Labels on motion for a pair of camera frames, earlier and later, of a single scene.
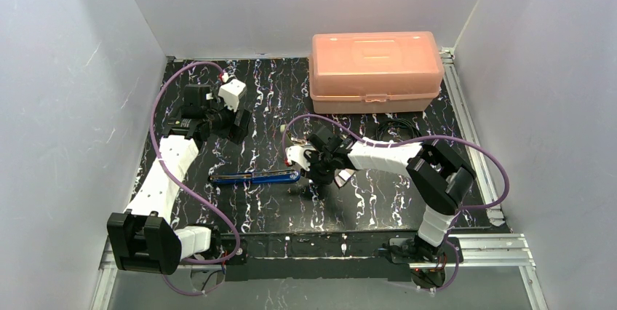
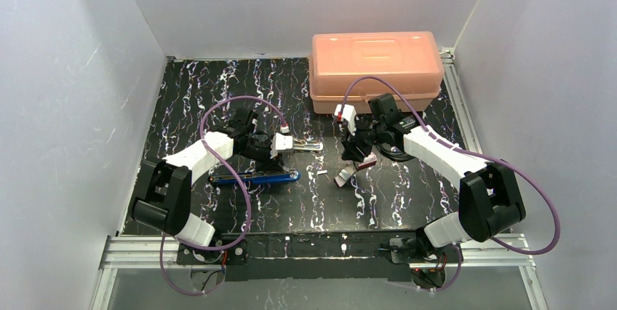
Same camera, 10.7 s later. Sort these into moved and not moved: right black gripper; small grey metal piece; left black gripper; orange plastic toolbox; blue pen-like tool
Moved: right black gripper; left black gripper
Not moved: orange plastic toolbox; blue pen-like tool; small grey metal piece
